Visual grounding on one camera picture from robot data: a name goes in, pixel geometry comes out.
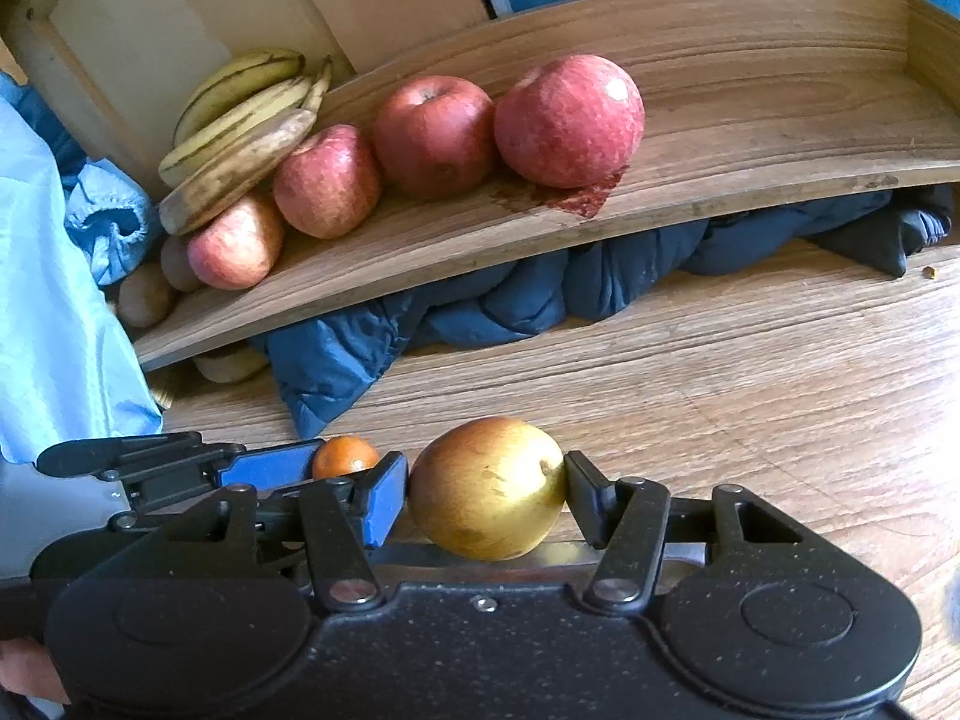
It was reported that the curved wooden shelf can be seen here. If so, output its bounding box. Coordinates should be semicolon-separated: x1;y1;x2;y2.
131;0;960;372

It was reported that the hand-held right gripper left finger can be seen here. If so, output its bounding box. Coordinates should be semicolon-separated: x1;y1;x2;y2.
97;452;410;611

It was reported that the crumpled blue plastic bag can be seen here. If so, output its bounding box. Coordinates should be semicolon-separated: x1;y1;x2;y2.
64;157;162;286

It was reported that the small orange tangerine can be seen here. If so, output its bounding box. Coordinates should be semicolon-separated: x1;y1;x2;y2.
312;435;381;481

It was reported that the person's left hand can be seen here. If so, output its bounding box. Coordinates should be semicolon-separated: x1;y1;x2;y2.
0;639;70;702

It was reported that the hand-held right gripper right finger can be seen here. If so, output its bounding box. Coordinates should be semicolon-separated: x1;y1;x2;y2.
564;450;878;611

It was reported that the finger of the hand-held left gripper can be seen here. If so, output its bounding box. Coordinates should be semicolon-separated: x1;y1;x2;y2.
109;480;368;542
36;431;325;492

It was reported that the dark blue padded jacket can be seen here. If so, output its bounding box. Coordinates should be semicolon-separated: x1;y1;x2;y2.
251;187;955;440

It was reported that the brown spotted banana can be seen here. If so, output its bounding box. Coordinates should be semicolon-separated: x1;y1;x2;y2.
159;109;317;236

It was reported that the light blue cloth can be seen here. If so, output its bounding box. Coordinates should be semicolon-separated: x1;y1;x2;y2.
0;75;164;466

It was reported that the golden yellow pear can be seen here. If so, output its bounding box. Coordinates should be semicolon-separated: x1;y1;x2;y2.
407;416;567;561

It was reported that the brown kiwi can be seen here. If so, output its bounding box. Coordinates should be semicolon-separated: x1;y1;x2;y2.
118;262;179;329
160;236;203;292

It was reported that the pale wooden panel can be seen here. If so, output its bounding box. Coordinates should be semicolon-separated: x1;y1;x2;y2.
0;0;338;192

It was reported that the yellow green banana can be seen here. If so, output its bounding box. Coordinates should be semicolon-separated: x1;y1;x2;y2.
157;75;314;186
302;56;335;115
174;49;306;143

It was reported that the red apple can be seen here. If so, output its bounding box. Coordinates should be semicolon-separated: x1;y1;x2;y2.
373;75;497;200
187;195;284;290
493;54;646;189
272;124;382;239

